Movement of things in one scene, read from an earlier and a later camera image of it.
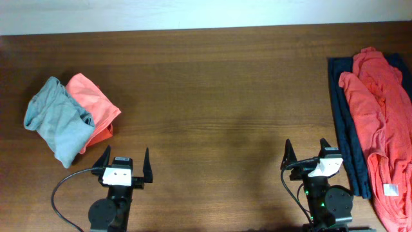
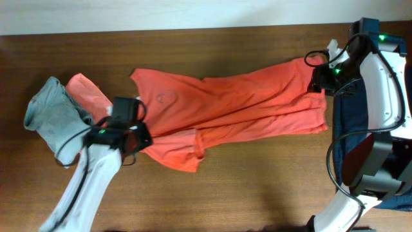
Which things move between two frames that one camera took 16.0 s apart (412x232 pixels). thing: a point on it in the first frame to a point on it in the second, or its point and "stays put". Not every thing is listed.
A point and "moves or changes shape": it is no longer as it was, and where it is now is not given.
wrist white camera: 327,167 to 335,51
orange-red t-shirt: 383,104 moves or changes shape
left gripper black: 138,182 to 147,137
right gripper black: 302,170 to 319,81
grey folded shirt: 56,116 stays put
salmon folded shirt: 91,99 stays put
